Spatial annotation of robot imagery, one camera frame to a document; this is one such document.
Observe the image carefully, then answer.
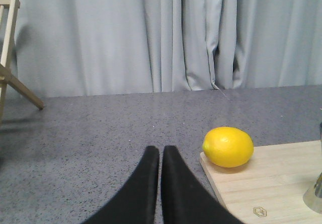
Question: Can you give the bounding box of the wooden cutting board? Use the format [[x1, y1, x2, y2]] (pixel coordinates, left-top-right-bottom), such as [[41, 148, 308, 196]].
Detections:
[[200, 140, 321, 223]]

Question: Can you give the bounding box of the grey curtain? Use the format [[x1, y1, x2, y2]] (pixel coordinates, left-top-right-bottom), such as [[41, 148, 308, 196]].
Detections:
[[13, 0, 321, 97]]

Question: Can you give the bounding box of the yellow lemon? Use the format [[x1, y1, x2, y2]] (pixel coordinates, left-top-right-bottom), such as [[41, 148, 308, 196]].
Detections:
[[202, 126, 254, 168]]

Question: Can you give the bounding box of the steel jigger measuring cup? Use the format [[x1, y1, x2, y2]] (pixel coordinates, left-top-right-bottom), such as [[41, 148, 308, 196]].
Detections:
[[302, 122, 322, 214]]

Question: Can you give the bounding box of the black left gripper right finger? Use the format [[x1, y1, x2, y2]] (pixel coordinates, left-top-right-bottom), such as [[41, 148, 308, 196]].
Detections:
[[161, 145, 242, 223]]

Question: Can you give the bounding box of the wooden dish rack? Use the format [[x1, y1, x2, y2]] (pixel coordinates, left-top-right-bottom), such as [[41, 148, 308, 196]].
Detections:
[[1, 0, 45, 118]]

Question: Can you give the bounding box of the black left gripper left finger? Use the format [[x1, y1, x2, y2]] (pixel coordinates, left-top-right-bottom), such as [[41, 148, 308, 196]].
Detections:
[[85, 146, 159, 223]]

